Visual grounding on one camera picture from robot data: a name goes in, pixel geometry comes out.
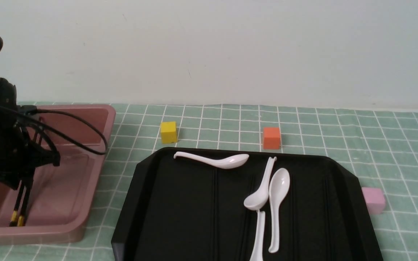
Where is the white spoon right upright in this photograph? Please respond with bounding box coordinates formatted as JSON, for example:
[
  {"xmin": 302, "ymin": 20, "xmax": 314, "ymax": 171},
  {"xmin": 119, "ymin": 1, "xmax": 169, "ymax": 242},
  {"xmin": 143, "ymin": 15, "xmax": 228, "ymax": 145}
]
[{"xmin": 268, "ymin": 167, "xmax": 291, "ymax": 254}]

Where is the black chopstick yellow tip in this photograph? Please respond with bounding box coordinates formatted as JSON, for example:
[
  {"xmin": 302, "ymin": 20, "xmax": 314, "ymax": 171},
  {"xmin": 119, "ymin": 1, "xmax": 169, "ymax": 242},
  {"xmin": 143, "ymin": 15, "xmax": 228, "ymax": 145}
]
[
  {"xmin": 17, "ymin": 127, "xmax": 44, "ymax": 227},
  {"xmin": 9, "ymin": 132, "xmax": 39, "ymax": 227}
]

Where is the yellow cube block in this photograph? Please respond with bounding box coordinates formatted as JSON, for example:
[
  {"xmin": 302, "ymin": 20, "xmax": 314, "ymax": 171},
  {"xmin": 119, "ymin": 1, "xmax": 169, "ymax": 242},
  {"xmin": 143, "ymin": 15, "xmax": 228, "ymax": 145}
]
[{"xmin": 160, "ymin": 121, "xmax": 178, "ymax": 144}]

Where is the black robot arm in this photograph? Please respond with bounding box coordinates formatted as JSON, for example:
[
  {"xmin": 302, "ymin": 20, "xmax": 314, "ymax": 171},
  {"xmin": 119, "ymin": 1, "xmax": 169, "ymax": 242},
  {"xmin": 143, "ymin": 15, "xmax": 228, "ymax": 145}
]
[{"xmin": 0, "ymin": 78, "xmax": 60, "ymax": 190}]

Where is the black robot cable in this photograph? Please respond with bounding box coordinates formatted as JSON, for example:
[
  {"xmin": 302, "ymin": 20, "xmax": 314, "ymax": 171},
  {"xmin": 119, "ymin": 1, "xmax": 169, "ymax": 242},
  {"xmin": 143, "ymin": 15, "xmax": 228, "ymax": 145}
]
[{"xmin": 0, "ymin": 31, "xmax": 108, "ymax": 156}]

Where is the green checkered tablecloth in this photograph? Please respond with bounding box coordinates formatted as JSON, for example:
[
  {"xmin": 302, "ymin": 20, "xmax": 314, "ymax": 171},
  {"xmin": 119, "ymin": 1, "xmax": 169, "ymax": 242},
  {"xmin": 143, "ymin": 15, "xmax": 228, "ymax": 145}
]
[{"xmin": 0, "ymin": 104, "xmax": 418, "ymax": 261}]

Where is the pink plastic bin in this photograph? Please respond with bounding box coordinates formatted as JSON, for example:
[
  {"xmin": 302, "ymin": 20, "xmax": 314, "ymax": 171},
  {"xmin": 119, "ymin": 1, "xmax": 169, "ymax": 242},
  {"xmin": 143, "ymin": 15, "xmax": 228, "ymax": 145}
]
[{"xmin": 0, "ymin": 104, "xmax": 116, "ymax": 245}]

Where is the white spoon tilted middle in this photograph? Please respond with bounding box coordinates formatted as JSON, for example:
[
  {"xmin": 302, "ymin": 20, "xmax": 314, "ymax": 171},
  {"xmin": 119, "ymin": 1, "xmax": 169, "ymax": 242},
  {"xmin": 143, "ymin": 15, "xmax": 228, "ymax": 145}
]
[{"xmin": 243, "ymin": 157, "xmax": 277, "ymax": 211}]

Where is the white spoon top left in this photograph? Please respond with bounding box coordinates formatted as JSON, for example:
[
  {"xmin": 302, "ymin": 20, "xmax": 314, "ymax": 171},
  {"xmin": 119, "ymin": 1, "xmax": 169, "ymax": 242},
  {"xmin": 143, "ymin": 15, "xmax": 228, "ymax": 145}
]
[{"xmin": 173, "ymin": 152, "xmax": 249, "ymax": 170}]

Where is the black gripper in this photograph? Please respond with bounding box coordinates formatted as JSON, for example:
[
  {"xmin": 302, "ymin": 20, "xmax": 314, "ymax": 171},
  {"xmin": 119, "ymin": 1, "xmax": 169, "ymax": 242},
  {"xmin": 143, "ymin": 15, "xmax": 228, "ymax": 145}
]
[{"xmin": 0, "ymin": 105, "xmax": 60, "ymax": 190}]

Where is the orange cube block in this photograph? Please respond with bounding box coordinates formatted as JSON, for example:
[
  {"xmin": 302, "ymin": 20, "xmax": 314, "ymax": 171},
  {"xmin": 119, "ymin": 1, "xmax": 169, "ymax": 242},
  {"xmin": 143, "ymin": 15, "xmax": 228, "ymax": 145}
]
[{"xmin": 262, "ymin": 127, "xmax": 282, "ymax": 150}]

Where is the pink cube block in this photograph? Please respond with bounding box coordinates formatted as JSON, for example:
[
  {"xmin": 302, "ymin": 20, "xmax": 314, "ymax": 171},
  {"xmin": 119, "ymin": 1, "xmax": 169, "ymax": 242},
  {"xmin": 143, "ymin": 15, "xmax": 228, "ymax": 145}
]
[{"xmin": 361, "ymin": 187, "xmax": 386, "ymax": 215}]

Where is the black plastic tray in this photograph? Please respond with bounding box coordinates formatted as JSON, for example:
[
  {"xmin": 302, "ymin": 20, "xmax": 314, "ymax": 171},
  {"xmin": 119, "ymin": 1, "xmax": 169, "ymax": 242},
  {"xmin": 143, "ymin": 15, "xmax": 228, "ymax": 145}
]
[{"xmin": 111, "ymin": 147, "xmax": 383, "ymax": 261}]

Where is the white spoon bottom edge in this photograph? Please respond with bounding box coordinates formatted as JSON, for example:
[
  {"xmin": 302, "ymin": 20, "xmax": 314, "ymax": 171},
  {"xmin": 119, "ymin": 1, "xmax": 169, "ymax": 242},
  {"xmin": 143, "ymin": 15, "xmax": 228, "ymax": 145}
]
[{"xmin": 249, "ymin": 210, "xmax": 266, "ymax": 261}]

